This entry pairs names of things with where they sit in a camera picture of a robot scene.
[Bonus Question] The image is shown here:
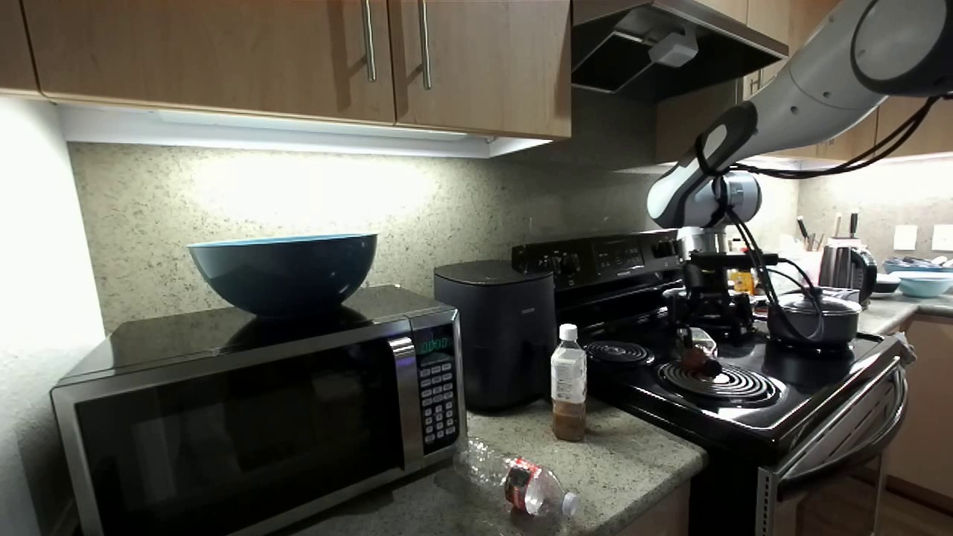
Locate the lying clear water bottle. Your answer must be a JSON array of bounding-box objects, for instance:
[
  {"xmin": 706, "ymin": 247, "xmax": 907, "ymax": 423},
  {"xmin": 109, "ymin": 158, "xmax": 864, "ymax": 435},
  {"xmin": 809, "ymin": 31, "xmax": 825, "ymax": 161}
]
[{"xmin": 460, "ymin": 442, "xmax": 578, "ymax": 518}]

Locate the under cabinet light strip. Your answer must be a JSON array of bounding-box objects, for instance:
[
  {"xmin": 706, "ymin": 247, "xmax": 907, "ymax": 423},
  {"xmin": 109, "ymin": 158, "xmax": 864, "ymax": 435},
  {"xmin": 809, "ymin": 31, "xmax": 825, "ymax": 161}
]
[{"xmin": 57, "ymin": 106, "xmax": 544, "ymax": 161}]

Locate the wooden lower cabinet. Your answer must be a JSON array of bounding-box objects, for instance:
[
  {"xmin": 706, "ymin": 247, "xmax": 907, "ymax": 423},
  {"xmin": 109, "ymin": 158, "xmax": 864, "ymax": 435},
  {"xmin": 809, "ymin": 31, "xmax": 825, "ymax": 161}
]
[{"xmin": 889, "ymin": 313, "xmax": 953, "ymax": 511}]

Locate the stainless steel microwave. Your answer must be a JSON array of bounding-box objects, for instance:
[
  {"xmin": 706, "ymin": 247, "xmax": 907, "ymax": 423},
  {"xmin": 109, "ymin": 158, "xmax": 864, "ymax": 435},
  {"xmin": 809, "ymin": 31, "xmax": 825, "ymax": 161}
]
[{"xmin": 48, "ymin": 287, "xmax": 469, "ymax": 536}]

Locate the black pot on stove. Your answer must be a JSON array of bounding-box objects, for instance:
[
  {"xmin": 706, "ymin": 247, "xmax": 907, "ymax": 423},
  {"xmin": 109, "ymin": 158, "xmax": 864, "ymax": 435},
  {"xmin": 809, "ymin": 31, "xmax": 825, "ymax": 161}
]
[{"xmin": 767, "ymin": 298, "xmax": 861, "ymax": 348}]

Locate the black electric stove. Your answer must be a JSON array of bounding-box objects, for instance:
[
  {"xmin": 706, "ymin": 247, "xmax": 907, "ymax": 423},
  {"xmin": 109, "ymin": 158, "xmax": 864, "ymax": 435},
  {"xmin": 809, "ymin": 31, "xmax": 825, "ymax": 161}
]
[{"xmin": 511, "ymin": 232, "xmax": 912, "ymax": 536}]

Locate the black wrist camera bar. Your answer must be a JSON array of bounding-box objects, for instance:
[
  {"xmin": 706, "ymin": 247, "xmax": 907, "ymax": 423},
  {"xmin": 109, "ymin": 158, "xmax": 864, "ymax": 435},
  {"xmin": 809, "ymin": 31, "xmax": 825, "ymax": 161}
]
[{"xmin": 691, "ymin": 250, "xmax": 754, "ymax": 272}]

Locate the dark blue bowl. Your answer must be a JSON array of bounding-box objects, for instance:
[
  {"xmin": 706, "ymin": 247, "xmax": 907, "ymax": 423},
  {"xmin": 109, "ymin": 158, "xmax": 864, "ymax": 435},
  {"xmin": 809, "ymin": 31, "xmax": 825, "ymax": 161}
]
[{"xmin": 186, "ymin": 232, "xmax": 377, "ymax": 319}]

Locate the black air fryer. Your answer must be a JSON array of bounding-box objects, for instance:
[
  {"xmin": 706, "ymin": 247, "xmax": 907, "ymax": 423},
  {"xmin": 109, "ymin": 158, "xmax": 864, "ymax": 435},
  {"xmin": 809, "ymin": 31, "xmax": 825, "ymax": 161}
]
[{"xmin": 435, "ymin": 260, "xmax": 556, "ymax": 415}]

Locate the steel range hood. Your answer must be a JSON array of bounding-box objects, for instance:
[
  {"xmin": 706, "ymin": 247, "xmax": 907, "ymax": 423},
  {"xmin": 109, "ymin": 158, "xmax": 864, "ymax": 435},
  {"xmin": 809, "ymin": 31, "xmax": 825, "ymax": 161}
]
[{"xmin": 571, "ymin": 0, "xmax": 787, "ymax": 103}]

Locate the white cap drink bottle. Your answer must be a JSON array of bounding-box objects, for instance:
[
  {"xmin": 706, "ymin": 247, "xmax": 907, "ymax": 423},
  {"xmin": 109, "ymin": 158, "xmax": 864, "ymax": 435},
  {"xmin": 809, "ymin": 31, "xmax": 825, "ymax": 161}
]
[{"xmin": 550, "ymin": 324, "xmax": 587, "ymax": 442}]

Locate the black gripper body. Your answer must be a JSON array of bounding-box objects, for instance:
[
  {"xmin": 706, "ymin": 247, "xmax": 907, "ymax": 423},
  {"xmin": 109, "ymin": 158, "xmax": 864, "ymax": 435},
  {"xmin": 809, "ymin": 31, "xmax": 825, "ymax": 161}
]
[{"xmin": 682, "ymin": 260, "xmax": 754, "ymax": 344}]

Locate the wooden upper cabinet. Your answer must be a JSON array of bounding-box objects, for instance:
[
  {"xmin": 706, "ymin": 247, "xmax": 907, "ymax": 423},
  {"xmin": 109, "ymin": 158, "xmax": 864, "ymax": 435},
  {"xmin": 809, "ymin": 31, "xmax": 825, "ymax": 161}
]
[{"xmin": 2, "ymin": 0, "xmax": 571, "ymax": 141}]

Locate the silver electric kettle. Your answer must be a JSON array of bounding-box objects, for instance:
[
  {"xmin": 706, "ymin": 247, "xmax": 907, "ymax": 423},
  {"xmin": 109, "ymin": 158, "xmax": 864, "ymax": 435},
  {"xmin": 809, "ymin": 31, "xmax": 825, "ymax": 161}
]
[{"xmin": 818, "ymin": 238, "xmax": 877, "ymax": 307}]

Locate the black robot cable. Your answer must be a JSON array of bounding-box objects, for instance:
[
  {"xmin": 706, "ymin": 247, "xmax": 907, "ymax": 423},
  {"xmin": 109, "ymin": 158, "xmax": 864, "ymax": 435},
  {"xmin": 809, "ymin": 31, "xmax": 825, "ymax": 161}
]
[{"xmin": 694, "ymin": 94, "xmax": 946, "ymax": 347}]

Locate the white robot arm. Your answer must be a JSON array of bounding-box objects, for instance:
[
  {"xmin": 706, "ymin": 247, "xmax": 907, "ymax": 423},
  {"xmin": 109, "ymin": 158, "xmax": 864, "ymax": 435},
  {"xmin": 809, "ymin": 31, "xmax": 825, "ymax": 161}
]
[{"xmin": 647, "ymin": 0, "xmax": 953, "ymax": 347}]

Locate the wooden cabinet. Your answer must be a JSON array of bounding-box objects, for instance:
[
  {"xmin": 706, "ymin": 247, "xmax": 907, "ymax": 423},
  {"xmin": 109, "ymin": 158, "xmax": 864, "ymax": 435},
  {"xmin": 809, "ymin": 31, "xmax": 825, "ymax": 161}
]
[
  {"xmin": 2, "ymin": 0, "xmax": 571, "ymax": 141},
  {"xmin": 889, "ymin": 313, "xmax": 953, "ymax": 511}
]

